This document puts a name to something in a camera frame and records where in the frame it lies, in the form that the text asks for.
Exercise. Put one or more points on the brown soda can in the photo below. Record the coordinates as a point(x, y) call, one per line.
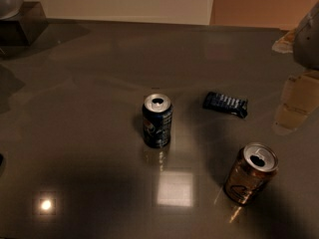
point(255, 166)

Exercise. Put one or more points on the dark brown stand block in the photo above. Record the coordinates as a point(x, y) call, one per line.
point(24, 28)

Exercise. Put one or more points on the blue rxbar wrapper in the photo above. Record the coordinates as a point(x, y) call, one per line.
point(225, 104)

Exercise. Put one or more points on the blue soda can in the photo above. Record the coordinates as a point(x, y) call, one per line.
point(157, 118)

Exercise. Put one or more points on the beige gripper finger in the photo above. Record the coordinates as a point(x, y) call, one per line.
point(300, 98)
point(284, 45)

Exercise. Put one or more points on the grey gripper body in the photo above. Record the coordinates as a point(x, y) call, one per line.
point(307, 41)

